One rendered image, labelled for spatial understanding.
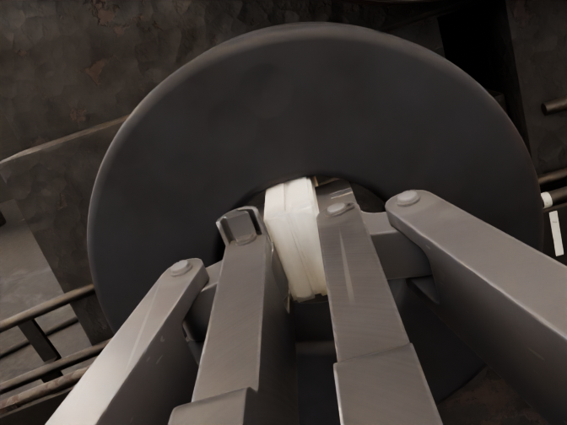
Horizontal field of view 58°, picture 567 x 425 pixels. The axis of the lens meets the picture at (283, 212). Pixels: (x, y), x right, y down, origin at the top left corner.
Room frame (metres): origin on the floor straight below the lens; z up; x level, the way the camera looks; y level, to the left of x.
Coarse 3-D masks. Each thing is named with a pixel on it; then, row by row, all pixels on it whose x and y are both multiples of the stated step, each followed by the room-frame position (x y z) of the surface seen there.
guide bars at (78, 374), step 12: (552, 192) 0.38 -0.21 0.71; (564, 192) 0.37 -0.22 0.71; (72, 372) 0.44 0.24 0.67; (84, 372) 0.43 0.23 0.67; (48, 384) 0.44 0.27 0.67; (60, 384) 0.43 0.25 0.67; (72, 384) 0.43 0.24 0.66; (12, 396) 0.44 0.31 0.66; (24, 396) 0.44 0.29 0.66; (36, 396) 0.43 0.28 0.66; (0, 408) 0.44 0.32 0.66; (12, 408) 0.44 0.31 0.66
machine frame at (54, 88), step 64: (0, 0) 0.58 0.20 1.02; (64, 0) 0.57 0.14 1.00; (128, 0) 0.56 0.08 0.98; (192, 0) 0.55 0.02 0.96; (256, 0) 0.55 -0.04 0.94; (320, 0) 0.54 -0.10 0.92; (448, 0) 0.52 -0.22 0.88; (512, 0) 0.46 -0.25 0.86; (0, 64) 0.58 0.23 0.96; (64, 64) 0.57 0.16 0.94; (128, 64) 0.56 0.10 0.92; (512, 64) 0.47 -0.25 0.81; (64, 128) 0.58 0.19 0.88; (64, 192) 0.52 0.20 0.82; (64, 256) 0.53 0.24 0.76
